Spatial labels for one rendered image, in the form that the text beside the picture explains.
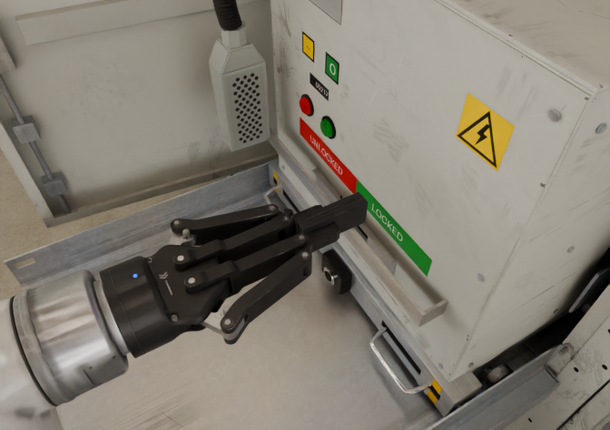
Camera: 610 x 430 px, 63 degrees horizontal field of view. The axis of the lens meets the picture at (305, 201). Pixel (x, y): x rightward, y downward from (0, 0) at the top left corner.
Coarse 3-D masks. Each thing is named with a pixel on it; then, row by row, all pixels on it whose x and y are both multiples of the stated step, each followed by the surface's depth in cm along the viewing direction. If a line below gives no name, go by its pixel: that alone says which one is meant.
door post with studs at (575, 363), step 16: (608, 288) 62; (608, 304) 63; (592, 320) 66; (608, 320) 63; (576, 336) 69; (592, 336) 66; (608, 336) 64; (560, 352) 71; (576, 352) 71; (592, 352) 67; (608, 352) 65; (560, 368) 75; (576, 368) 71; (592, 368) 69; (608, 368) 66; (560, 384) 76; (576, 384) 72; (592, 384) 70; (544, 400) 81; (560, 400) 77; (576, 400) 74; (528, 416) 86; (544, 416) 82; (560, 416) 78
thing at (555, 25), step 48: (480, 0) 43; (528, 0) 43; (576, 0) 43; (528, 48) 37; (576, 48) 37; (576, 144) 37; (576, 192) 44; (528, 240) 46; (576, 240) 54; (528, 288) 57; (576, 288) 70; (480, 336) 60
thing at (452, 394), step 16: (272, 160) 98; (272, 176) 98; (288, 192) 94; (304, 208) 89; (352, 272) 80; (352, 288) 83; (368, 288) 78; (368, 304) 79; (384, 304) 76; (384, 320) 76; (384, 336) 78; (400, 336) 73; (400, 352) 75; (416, 352) 71; (416, 368) 73; (432, 368) 69; (448, 384) 67; (464, 384) 67; (480, 384) 67; (448, 400) 67; (464, 400) 68
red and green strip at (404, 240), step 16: (304, 128) 78; (320, 144) 75; (336, 160) 73; (352, 176) 70; (352, 192) 72; (368, 192) 68; (368, 208) 69; (384, 224) 67; (400, 240) 65; (416, 256) 63
